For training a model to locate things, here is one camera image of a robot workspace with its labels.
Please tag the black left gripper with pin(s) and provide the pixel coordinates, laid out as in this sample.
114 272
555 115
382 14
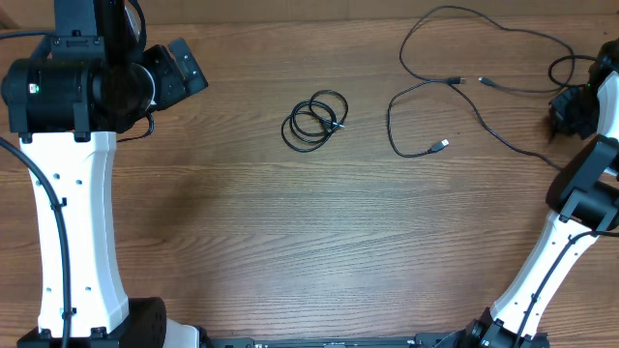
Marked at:
172 88

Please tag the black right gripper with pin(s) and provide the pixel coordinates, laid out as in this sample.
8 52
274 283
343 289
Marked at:
571 111

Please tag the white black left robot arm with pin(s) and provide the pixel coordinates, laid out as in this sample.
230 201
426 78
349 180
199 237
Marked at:
70 104

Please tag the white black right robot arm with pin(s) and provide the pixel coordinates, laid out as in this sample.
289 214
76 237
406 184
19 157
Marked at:
582 209

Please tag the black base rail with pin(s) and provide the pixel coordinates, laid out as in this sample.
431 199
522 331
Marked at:
333 342

